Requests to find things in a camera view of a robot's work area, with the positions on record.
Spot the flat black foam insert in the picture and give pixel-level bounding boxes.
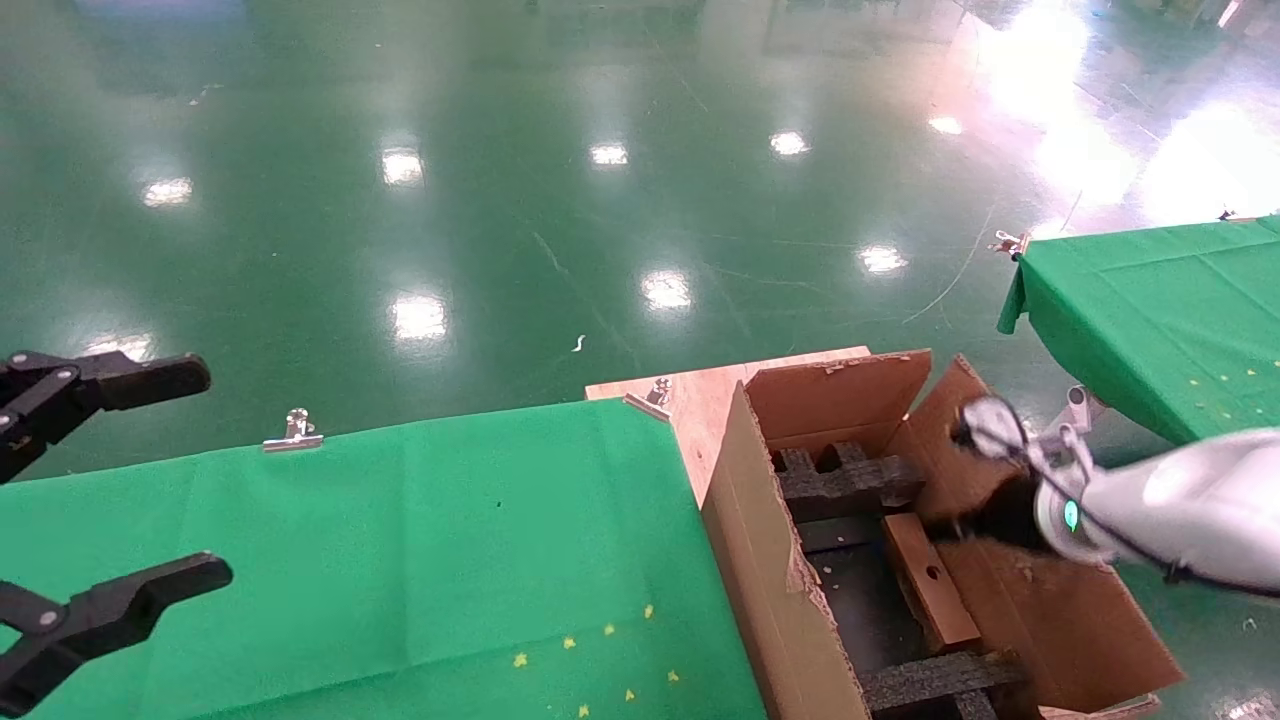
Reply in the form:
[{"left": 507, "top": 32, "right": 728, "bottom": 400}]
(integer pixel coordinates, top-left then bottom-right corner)
[{"left": 860, "top": 648, "right": 1031, "bottom": 720}]

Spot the silver camera mount bracket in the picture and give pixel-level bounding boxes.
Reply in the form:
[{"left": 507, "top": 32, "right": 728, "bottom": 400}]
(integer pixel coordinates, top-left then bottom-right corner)
[{"left": 1020, "top": 385, "right": 1106, "bottom": 481}]

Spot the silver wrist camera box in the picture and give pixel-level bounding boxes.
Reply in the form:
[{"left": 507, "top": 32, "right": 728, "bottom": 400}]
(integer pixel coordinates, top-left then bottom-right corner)
[{"left": 955, "top": 395, "right": 1031, "bottom": 461}]

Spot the large green table cloth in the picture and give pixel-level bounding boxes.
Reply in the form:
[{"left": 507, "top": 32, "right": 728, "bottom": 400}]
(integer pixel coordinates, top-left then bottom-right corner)
[{"left": 0, "top": 398, "right": 766, "bottom": 720}]

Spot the large open cardboard carton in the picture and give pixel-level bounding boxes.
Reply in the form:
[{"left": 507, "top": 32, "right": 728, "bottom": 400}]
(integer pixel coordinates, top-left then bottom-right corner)
[{"left": 700, "top": 348, "right": 1186, "bottom": 720}]

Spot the small brown cardboard box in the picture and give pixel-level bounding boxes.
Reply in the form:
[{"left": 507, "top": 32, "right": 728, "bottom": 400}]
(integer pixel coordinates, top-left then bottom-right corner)
[{"left": 882, "top": 512, "right": 983, "bottom": 653}]

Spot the notched black foam insert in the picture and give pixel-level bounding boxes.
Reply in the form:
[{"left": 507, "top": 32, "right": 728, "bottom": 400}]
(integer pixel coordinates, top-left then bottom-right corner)
[{"left": 770, "top": 442, "right": 926, "bottom": 521}]

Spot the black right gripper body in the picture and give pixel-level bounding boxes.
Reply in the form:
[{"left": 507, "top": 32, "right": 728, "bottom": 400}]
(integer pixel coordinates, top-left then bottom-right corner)
[{"left": 950, "top": 470, "right": 1051, "bottom": 551}]

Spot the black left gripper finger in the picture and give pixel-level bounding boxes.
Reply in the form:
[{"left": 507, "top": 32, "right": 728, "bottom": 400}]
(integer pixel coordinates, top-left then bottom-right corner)
[
  {"left": 0, "top": 352, "right": 213, "bottom": 486},
  {"left": 0, "top": 555, "right": 234, "bottom": 716}
]

